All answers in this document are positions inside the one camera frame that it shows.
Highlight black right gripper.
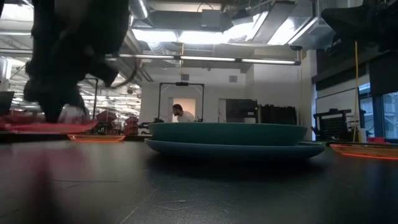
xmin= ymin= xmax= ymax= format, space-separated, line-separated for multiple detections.
xmin=321 ymin=0 xmax=398 ymax=52

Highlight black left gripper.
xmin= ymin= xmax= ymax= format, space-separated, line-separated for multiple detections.
xmin=24 ymin=39 xmax=121 ymax=124

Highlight red plastic plate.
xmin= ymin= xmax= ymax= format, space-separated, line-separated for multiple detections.
xmin=4 ymin=119 xmax=100 ymax=135

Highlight translucent orange plastic plate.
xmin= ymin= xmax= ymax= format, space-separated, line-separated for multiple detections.
xmin=67 ymin=133 xmax=126 ymax=144
xmin=330 ymin=143 xmax=398 ymax=161

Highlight teal plastic plate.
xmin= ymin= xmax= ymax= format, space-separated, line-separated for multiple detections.
xmin=148 ymin=122 xmax=308 ymax=147

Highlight blue plastic plate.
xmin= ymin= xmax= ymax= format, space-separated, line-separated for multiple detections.
xmin=144 ymin=138 xmax=326 ymax=159

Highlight red chair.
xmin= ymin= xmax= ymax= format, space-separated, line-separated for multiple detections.
xmin=124 ymin=116 xmax=140 ymax=135
xmin=95 ymin=110 xmax=118 ymax=135

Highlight dark computer monitor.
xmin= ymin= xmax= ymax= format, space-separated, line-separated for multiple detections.
xmin=0 ymin=91 xmax=16 ymax=116

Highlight black wheeled cart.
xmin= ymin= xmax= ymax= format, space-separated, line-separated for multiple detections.
xmin=313 ymin=108 xmax=354 ymax=142

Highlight black upright panels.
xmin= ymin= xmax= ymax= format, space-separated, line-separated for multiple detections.
xmin=259 ymin=105 xmax=298 ymax=126

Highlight person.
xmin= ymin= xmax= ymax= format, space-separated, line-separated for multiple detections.
xmin=172 ymin=103 xmax=196 ymax=123

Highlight red tray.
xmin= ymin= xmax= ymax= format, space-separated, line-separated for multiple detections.
xmin=366 ymin=136 xmax=389 ymax=144

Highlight grey ceiling air unit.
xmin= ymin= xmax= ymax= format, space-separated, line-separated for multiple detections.
xmin=201 ymin=9 xmax=233 ymax=32

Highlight black shelf cabinet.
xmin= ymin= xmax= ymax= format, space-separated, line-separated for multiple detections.
xmin=224 ymin=98 xmax=259 ymax=124

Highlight long ceiling light fixture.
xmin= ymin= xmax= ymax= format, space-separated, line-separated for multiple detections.
xmin=104 ymin=53 xmax=302 ymax=66

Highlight black gantry frame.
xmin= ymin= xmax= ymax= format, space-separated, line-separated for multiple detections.
xmin=157 ymin=82 xmax=205 ymax=123
xmin=81 ymin=77 xmax=100 ymax=121

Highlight rectangular silver air duct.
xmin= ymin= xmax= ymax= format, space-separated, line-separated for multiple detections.
xmin=251 ymin=0 xmax=336 ymax=51

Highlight yellow hanging cord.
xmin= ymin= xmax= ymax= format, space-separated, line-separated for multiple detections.
xmin=353 ymin=40 xmax=359 ymax=143

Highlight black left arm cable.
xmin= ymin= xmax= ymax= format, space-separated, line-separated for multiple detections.
xmin=114 ymin=57 xmax=140 ymax=90

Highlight round silver air duct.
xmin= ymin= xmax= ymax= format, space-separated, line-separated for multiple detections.
xmin=129 ymin=0 xmax=150 ymax=20

